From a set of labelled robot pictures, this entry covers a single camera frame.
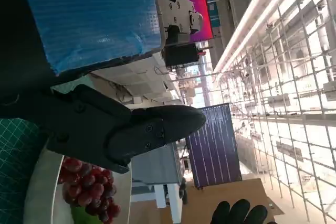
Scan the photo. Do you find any white square plate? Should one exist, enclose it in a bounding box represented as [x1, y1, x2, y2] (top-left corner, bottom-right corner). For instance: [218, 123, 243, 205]
[23, 147, 132, 224]

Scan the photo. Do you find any green cutting mat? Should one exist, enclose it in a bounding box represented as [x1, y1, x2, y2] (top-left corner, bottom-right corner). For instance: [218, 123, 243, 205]
[0, 118, 49, 224]

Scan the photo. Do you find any white metal bracket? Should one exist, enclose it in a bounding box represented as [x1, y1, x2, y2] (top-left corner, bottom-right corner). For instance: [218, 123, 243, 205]
[157, 0, 204, 45]

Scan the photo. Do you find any pink computer monitor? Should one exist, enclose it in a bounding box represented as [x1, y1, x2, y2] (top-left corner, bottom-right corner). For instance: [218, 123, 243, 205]
[165, 0, 215, 43]

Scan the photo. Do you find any brown wooden board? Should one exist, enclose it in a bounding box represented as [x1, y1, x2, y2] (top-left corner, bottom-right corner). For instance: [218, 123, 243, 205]
[181, 178, 286, 224]

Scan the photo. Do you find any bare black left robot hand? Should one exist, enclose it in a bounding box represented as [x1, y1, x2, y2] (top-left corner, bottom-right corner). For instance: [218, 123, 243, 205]
[0, 0, 207, 175]

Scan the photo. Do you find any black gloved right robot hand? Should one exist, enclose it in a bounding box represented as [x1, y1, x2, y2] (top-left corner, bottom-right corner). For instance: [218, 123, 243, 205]
[211, 198, 269, 224]

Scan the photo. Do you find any red toy grape bunch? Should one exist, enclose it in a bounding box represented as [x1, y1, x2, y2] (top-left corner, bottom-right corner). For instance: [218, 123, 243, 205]
[57, 156, 122, 224]

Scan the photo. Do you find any dark purple computer monitor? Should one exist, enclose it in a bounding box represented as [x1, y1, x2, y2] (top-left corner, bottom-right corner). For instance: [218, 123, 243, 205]
[184, 102, 243, 188]

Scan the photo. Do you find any white desk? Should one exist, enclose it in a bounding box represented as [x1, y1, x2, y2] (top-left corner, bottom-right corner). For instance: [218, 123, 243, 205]
[90, 50, 184, 104]

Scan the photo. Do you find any black computer box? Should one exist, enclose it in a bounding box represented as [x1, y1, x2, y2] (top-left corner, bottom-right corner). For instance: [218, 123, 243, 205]
[163, 42, 202, 68]

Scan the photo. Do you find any long ceiling light strip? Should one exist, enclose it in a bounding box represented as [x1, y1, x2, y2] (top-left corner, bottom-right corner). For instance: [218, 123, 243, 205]
[213, 0, 309, 76]

